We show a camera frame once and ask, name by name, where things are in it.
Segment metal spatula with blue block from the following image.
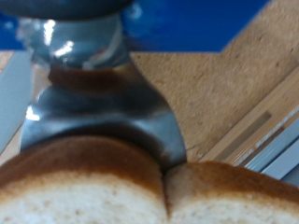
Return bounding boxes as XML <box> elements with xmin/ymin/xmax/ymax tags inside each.
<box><xmin>0</xmin><ymin>0</ymin><xmax>270</xmax><ymax>174</ymax></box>

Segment white bread slice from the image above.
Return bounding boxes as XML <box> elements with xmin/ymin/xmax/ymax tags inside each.
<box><xmin>0</xmin><ymin>134</ymin><xmax>299</xmax><ymax>224</ymax></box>

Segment wooden crate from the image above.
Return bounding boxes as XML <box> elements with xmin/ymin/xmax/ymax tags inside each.
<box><xmin>200</xmin><ymin>66</ymin><xmax>299</xmax><ymax>167</ymax></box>

